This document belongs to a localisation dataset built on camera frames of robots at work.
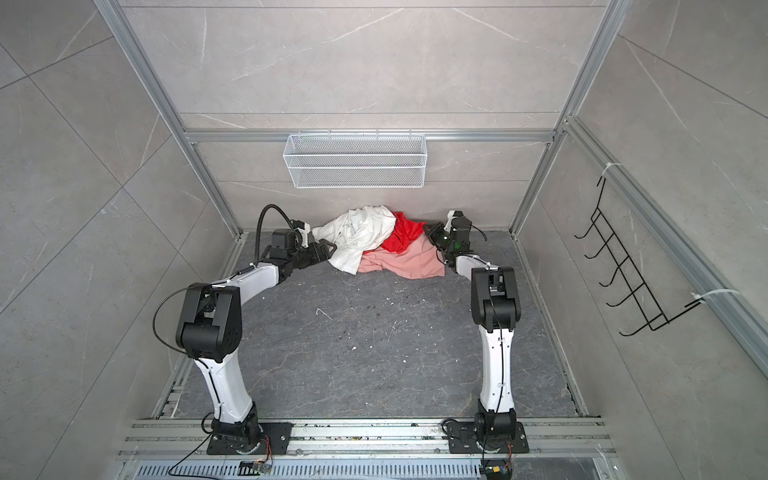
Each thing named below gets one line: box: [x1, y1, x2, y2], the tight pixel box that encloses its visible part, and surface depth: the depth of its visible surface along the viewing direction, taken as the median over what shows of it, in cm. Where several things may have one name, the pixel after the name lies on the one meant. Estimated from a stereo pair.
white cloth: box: [312, 206, 397, 275], surface depth 109 cm
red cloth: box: [380, 212, 427, 254], surface depth 107 cm
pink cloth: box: [358, 233, 445, 279], surface depth 109 cm
